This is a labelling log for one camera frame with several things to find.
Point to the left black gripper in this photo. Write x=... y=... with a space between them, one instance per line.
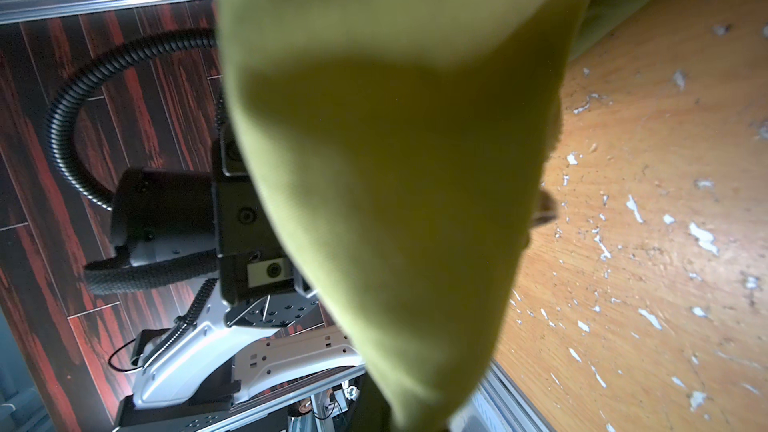
x=252 y=262

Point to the green jacket with cartoon print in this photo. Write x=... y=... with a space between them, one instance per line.
x=398 y=146

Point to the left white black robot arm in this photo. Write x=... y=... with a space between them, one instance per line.
x=235 y=356

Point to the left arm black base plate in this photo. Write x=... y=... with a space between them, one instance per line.
x=205 y=417

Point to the metal front rail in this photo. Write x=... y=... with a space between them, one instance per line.
x=457 y=399

